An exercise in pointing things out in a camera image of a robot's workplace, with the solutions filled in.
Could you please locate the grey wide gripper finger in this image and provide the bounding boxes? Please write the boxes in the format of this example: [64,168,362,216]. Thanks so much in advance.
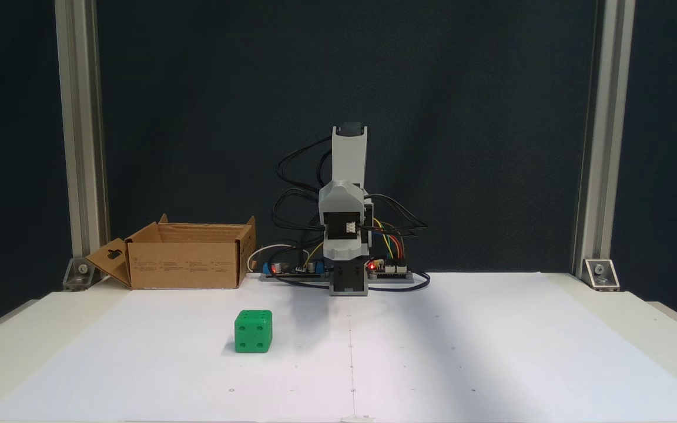
[322,237,370,261]

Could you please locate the green dice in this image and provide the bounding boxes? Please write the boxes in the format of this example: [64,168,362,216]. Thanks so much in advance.
[234,310,273,354]

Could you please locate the circuit board with jumper pins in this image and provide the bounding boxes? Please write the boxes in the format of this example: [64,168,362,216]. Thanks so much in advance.
[368,258,410,276]

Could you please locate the blue circuit board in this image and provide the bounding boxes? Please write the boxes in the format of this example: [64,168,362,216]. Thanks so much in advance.
[263,261,328,277]

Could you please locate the grey board mounting plate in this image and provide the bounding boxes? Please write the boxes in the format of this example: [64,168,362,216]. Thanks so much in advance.
[259,271,416,284]

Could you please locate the brown cardboard box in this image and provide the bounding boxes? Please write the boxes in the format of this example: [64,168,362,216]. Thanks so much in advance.
[85,213,257,290]

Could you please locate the coloured jumper wires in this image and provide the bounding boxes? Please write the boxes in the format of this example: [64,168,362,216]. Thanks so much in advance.
[373,219,407,268]

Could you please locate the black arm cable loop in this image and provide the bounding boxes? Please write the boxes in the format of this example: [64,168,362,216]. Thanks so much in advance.
[272,136,333,249]
[365,194,428,239]

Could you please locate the white wire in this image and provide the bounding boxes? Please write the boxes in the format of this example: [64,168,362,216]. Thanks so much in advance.
[248,244,294,273]

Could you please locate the metal corner bracket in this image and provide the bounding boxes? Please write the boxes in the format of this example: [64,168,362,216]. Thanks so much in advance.
[62,257,96,291]
[584,258,621,290]

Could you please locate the aluminium frame post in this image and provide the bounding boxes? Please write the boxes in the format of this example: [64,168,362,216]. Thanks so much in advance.
[55,0,110,277]
[571,0,636,280]

